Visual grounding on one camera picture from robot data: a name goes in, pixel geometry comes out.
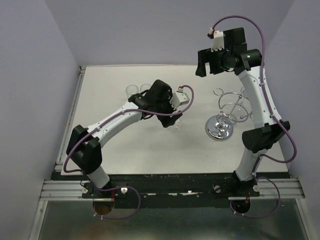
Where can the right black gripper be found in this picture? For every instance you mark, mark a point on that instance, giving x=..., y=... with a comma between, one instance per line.
x=206, y=56

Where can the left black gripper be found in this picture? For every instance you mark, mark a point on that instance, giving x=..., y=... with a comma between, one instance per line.
x=166, y=120

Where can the tall wine glass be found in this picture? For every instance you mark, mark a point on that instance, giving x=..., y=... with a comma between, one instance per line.
x=176, y=126

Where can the ribbed wine glass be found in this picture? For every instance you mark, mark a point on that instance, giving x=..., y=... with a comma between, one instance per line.
x=144, y=87

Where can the short clear wine glass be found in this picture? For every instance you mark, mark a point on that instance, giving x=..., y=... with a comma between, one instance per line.
x=131, y=90

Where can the chrome wine glass rack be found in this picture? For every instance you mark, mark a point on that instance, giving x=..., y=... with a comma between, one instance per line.
x=233, y=109

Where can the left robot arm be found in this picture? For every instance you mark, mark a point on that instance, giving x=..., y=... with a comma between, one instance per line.
x=86, y=143

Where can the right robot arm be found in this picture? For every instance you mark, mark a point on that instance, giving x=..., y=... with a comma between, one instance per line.
x=229, y=52

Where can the right wine glass on rack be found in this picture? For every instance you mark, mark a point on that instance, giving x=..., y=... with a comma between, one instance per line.
x=243, y=92

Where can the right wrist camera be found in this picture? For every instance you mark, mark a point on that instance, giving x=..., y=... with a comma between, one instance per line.
x=217, y=38

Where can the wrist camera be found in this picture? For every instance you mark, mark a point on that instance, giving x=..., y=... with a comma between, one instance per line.
x=179, y=98
x=217, y=38

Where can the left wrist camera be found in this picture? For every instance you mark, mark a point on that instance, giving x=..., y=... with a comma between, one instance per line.
x=179, y=98

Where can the black mounting base plate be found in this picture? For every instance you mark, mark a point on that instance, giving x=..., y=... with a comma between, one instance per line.
x=162, y=191

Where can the aluminium rail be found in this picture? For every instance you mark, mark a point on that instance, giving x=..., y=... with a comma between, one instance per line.
x=56, y=190

